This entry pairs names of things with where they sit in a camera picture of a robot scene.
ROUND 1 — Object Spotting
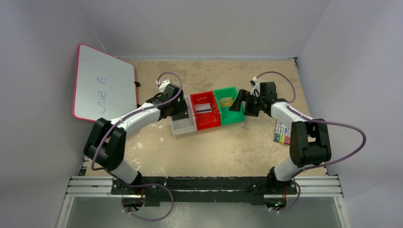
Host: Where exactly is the white plastic bin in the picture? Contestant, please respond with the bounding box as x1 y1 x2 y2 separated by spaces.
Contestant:
170 95 197 136

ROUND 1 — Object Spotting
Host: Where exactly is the green plastic bin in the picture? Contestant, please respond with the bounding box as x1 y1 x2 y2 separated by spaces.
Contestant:
213 87 245 125

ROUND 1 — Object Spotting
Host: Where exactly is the red plastic bin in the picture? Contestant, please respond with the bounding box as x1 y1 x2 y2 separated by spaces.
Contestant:
190 91 221 131

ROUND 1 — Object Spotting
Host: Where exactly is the pack of coloured markers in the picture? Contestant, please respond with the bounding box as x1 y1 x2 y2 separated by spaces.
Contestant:
273 120 291 145

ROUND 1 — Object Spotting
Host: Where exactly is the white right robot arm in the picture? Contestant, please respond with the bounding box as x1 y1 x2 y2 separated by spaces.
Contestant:
229 82 332 191

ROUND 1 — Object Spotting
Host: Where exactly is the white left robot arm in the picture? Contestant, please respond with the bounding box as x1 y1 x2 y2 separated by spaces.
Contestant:
84 83 187 186

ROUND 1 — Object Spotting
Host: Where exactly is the gold credit card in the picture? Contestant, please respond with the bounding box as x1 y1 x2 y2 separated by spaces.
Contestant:
219 97 233 108

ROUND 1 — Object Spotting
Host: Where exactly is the white striped credit card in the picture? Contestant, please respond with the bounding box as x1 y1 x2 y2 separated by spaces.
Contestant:
194 103 212 114

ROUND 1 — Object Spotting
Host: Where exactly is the pink framed whiteboard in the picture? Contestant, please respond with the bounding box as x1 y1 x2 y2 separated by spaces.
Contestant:
72 44 138 121

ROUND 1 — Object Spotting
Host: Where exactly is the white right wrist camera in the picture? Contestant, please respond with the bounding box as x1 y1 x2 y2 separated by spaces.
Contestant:
250 77 260 97

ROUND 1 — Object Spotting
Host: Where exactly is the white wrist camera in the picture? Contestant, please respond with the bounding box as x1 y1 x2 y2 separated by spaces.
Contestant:
250 77 260 97
156 79 171 93

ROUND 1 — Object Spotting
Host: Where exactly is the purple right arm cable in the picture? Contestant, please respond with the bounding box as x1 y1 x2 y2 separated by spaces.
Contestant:
255 71 367 180

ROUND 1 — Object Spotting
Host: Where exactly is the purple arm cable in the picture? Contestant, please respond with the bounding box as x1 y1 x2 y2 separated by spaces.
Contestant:
91 72 183 172
255 71 367 180

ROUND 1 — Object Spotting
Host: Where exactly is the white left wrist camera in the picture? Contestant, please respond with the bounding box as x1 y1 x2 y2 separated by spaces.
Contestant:
156 79 171 93

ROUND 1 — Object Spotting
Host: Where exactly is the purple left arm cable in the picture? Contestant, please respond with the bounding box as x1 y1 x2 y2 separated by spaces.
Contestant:
91 72 183 172

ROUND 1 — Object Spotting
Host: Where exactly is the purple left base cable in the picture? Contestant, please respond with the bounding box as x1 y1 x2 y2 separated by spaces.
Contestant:
121 184 175 222

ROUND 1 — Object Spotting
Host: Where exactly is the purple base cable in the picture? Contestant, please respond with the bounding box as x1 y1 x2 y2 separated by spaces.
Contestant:
268 180 302 215
121 184 175 222

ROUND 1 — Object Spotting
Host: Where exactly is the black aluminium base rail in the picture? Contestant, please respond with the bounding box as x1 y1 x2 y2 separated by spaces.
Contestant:
64 175 344 209

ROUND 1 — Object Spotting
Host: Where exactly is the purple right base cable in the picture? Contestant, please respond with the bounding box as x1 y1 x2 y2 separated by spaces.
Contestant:
268 180 302 215

